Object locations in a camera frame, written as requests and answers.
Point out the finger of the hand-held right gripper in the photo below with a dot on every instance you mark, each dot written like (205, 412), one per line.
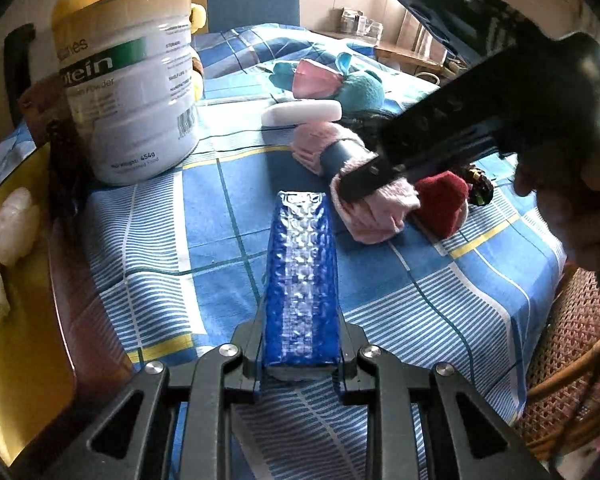
(365, 180)

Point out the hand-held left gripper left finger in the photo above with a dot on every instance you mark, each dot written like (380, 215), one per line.
(282, 285)

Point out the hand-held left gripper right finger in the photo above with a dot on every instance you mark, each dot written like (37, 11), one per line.
(325, 285)

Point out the pink fuzzy sock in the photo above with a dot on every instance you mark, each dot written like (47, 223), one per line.
(375, 215)

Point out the black beaded braids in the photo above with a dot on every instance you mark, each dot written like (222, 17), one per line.
(480, 185)

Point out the person's right hand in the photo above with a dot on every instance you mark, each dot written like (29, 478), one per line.
(575, 210)

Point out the black loose hair wig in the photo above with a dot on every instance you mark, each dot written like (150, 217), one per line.
(365, 122)

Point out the blue plaid bedsheet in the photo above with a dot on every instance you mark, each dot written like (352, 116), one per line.
(220, 240)

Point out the red knit sock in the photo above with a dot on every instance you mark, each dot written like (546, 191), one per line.
(442, 205)

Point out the teal plush toy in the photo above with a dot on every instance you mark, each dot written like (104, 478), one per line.
(360, 92)

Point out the white knit sock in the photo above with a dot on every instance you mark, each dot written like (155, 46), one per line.
(300, 112)

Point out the wooden side table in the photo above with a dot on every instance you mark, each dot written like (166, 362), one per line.
(405, 57)

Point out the white powder can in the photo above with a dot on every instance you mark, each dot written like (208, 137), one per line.
(130, 110)

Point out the wicker chair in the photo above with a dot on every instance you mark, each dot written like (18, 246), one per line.
(565, 360)

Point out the yellow board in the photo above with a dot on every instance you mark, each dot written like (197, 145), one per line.
(25, 360)

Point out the black chair back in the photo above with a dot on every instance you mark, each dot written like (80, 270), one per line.
(17, 60)

